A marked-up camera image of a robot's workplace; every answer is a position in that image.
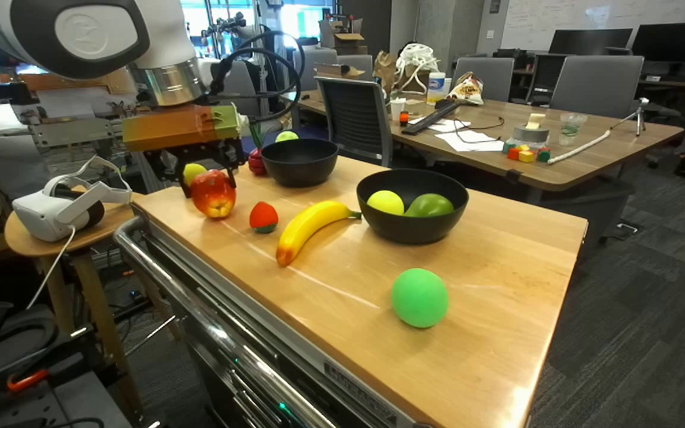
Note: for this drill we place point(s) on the black bowl far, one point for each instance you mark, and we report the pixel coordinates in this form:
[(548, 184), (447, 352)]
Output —
[(409, 184)]

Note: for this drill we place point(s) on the black bowl near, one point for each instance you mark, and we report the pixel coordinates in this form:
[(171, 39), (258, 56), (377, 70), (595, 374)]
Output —
[(299, 163)]

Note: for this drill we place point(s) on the metal cart handle bar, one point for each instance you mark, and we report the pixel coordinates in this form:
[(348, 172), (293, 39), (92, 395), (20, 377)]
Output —
[(245, 387)]

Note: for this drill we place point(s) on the orange toy tomato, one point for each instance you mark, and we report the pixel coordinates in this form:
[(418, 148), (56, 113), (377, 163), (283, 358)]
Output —
[(213, 194)]

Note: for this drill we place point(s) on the red toy strawberry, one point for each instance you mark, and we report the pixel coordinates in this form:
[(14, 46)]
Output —
[(262, 217)]

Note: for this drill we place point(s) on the white VR headset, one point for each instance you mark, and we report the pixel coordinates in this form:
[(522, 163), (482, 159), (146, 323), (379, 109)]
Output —
[(69, 202)]

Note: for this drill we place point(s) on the round wooden stool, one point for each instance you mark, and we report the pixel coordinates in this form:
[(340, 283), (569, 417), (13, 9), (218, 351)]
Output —
[(73, 251)]

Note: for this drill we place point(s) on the grey office chair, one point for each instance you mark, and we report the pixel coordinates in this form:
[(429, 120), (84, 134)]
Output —
[(355, 118)]

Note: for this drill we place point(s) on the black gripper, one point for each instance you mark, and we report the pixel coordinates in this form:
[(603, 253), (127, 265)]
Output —
[(222, 152)]

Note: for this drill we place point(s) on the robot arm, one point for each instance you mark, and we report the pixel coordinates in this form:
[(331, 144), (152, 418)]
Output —
[(88, 39)]

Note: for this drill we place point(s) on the yellow toy banana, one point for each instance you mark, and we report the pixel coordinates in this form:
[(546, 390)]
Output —
[(304, 223)]

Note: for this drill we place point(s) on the red toy radish green leaves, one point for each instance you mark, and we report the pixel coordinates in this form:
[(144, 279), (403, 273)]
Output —
[(254, 163)]

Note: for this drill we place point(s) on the wooden office desk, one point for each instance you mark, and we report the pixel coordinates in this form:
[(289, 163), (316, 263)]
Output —
[(598, 146)]

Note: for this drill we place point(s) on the green toy pepper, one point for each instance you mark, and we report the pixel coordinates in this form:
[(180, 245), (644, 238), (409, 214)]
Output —
[(429, 204)]

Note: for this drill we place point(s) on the white paper sheet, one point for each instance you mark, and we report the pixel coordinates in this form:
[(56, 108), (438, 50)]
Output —
[(461, 138)]

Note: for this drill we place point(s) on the yellow toy ball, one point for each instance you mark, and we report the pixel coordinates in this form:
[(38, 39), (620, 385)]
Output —
[(386, 201)]

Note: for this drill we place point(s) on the yellow-green toy lemon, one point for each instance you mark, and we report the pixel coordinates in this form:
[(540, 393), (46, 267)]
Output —
[(191, 172)]

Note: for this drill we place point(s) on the light green dimpled toy ball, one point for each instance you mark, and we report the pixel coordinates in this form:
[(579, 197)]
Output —
[(285, 135)]

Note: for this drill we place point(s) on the black bowl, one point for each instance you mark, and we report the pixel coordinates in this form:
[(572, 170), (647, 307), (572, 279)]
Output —
[(299, 163), (409, 184)]

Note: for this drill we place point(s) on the colourful toy blocks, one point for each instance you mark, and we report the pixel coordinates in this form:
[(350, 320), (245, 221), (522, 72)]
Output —
[(525, 152)]

